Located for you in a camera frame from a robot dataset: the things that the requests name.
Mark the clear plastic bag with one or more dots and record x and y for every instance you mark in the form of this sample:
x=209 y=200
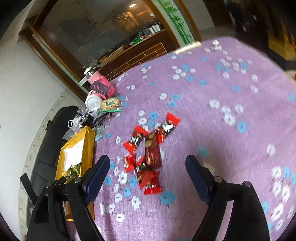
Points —
x=75 y=125

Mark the purple floral tablecloth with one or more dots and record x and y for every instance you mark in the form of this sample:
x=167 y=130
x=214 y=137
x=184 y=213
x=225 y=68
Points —
x=237 y=116

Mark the cream remote control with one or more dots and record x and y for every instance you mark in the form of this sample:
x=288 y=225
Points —
x=187 y=47

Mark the pink sleeved glass bottle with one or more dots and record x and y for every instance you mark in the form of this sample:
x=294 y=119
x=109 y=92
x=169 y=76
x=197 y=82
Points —
x=99 y=84

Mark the blue card pouch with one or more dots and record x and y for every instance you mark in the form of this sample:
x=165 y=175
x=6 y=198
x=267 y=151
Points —
x=99 y=133

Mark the red black candy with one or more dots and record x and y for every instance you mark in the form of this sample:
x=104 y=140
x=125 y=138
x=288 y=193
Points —
x=166 y=127
x=138 y=135

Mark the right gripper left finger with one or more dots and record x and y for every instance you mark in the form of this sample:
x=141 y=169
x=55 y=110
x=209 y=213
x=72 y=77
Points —
x=48 y=221

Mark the yellow taped white box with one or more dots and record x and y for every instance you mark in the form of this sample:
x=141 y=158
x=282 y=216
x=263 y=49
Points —
x=79 y=149

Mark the red cartoon candy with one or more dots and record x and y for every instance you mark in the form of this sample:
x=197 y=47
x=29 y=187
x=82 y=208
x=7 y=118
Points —
x=129 y=163
x=153 y=186

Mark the round biscuit green pack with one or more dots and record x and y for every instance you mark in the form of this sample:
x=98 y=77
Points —
x=110 y=105

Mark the white round lidded container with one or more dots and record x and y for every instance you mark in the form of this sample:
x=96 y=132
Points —
x=93 y=101

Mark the eyeglasses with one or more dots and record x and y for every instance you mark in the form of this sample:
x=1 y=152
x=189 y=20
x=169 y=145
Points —
x=103 y=120

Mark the dark red chocolate bar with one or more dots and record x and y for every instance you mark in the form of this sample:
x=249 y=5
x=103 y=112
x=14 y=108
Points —
x=143 y=172
x=152 y=152

